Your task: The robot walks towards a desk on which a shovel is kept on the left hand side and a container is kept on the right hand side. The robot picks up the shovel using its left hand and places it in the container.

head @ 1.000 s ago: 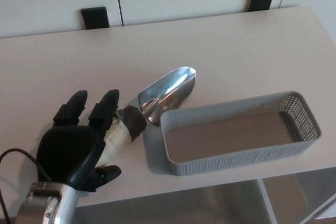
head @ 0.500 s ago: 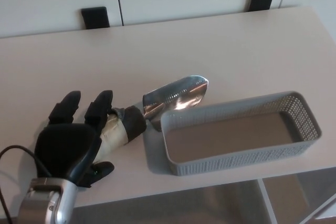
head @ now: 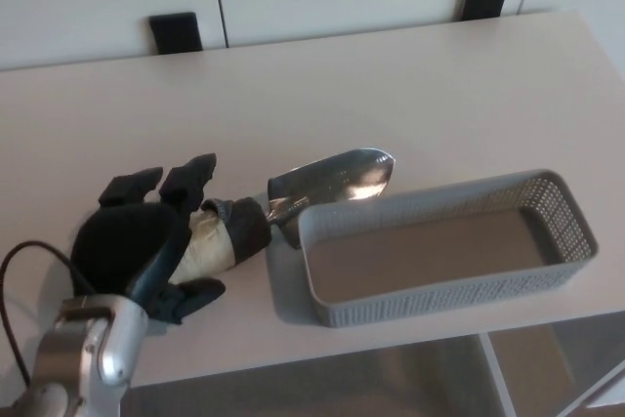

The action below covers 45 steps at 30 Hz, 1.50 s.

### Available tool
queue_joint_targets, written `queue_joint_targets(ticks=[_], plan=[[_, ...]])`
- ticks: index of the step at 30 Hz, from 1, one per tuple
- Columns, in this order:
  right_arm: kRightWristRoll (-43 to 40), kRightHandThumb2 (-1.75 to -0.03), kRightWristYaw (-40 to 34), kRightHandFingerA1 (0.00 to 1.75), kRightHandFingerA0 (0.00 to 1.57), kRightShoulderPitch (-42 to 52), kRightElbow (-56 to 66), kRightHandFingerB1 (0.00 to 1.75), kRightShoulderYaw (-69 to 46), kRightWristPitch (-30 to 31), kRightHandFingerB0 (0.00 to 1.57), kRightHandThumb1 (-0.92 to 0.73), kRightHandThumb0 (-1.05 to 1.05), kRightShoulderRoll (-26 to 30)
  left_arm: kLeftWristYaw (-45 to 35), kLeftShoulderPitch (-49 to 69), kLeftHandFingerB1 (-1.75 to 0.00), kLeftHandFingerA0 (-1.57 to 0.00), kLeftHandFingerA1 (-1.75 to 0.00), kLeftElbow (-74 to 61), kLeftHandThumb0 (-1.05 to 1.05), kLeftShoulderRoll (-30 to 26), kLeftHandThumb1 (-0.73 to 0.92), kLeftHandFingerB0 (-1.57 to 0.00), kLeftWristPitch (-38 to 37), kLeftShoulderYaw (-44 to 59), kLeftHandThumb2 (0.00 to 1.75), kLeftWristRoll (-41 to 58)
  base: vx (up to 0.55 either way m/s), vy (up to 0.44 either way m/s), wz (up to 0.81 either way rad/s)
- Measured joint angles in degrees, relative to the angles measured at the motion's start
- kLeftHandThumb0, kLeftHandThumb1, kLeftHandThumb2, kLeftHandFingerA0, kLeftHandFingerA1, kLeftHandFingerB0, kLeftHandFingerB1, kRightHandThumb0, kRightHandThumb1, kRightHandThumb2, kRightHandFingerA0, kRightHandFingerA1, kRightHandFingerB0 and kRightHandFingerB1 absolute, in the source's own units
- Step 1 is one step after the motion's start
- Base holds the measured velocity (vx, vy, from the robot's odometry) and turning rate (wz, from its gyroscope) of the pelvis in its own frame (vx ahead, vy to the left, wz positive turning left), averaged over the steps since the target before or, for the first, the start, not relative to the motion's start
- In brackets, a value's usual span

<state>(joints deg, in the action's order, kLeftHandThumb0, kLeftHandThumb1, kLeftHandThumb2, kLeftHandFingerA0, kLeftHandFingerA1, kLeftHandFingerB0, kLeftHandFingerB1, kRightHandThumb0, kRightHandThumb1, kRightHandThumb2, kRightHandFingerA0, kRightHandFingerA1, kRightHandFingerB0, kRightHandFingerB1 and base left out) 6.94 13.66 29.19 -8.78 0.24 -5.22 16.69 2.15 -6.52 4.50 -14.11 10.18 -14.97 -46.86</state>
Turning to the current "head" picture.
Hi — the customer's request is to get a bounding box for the white desk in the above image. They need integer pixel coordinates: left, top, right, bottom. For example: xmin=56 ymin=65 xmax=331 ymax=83
xmin=0 ymin=7 xmax=625 ymax=417

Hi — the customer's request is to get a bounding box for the metal shovel with handle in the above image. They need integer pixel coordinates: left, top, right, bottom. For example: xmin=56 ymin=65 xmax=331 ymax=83
xmin=173 ymin=146 xmax=398 ymax=287

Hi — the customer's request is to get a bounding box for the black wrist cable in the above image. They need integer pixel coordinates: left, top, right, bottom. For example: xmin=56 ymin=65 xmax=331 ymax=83
xmin=0 ymin=239 xmax=95 ymax=385

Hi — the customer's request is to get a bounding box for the grey perforated plastic basket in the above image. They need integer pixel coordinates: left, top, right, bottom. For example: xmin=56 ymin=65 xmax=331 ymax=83
xmin=297 ymin=168 xmax=602 ymax=330

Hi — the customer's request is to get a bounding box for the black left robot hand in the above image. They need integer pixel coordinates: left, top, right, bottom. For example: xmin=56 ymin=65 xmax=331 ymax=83
xmin=69 ymin=152 xmax=228 ymax=326

